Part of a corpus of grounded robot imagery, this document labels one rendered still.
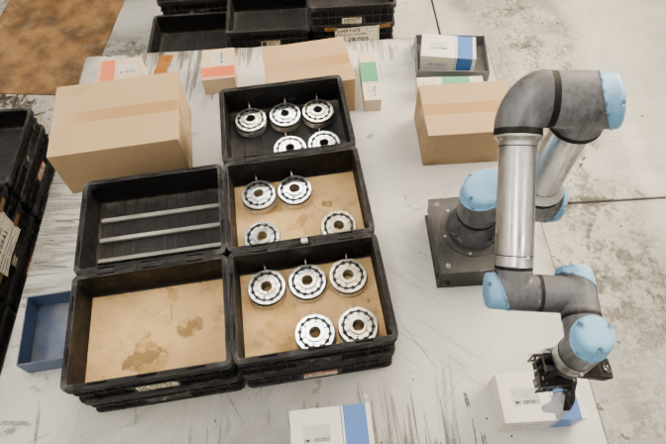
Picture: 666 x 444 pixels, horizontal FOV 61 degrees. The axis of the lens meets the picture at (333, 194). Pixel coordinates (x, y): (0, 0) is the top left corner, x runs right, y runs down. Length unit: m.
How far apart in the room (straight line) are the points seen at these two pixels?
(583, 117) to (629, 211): 1.76
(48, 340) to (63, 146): 0.58
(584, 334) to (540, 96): 0.45
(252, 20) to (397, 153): 1.32
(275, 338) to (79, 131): 0.92
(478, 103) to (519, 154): 0.78
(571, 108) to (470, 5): 2.58
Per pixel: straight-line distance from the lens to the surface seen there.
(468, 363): 1.64
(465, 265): 1.64
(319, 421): 1.48
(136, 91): 1.99
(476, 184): 1.51
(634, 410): 2.53
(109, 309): 1.65
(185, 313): 1.58
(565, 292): 1.20
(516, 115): 1.16
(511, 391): 1.55
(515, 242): 1.16
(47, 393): 1.78
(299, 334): 1.47
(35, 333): 1.86
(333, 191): 1.70
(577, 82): 1.19
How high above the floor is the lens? 2.24
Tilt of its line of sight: 56 degrees down
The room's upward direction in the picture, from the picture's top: 3 degrees counter-clockwise
